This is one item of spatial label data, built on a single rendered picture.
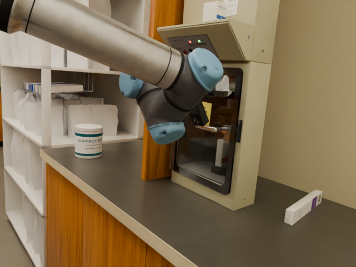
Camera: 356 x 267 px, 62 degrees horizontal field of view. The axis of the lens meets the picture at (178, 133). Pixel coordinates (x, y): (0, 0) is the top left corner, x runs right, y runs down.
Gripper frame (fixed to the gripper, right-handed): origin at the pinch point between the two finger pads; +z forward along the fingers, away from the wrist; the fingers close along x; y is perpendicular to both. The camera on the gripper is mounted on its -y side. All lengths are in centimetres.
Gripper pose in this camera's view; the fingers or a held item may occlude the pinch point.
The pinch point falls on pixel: (227, 94)
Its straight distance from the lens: 91.7
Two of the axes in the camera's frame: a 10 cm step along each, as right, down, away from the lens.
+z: 7.6, -0.6, 6.5
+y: 0.7, -9.8, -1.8
